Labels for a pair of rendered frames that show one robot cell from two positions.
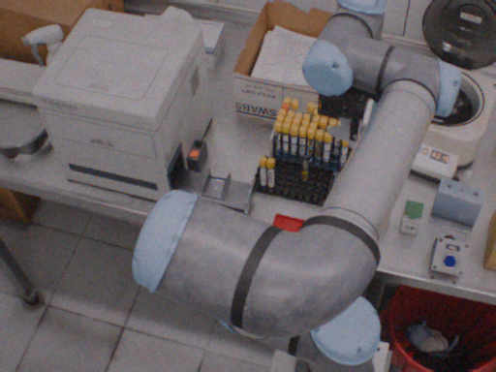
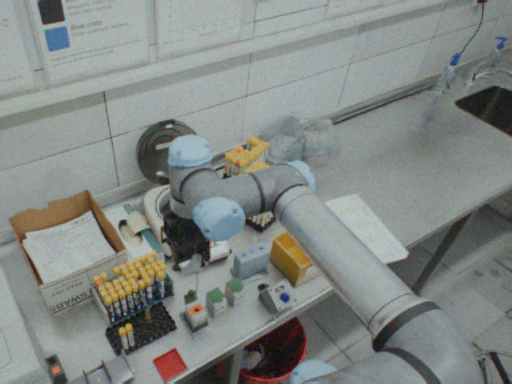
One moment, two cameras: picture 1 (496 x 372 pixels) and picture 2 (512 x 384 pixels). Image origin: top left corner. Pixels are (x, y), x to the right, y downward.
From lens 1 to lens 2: 0.52 m
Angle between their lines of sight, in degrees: 31
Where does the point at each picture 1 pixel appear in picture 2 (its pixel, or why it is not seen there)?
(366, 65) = (249, 197)
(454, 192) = (250, 256)
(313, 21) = (55, 212)
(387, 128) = (330, 225)
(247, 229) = (397, 370)
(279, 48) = (44, 248)
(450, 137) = not seen: hidden behind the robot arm
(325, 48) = (217, 203)
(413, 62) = (276, 174)
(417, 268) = (264, 319)
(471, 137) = not seen: hidden behind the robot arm
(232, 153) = (78, 346)
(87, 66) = not seen: outside the picture
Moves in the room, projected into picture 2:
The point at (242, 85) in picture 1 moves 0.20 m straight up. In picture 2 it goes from (51, 291) to (31, 240)
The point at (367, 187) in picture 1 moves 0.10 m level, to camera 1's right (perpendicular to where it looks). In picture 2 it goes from (382, 272) to (418, 233)
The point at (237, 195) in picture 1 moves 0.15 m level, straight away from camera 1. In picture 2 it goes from (119, 370) to (76, 337)
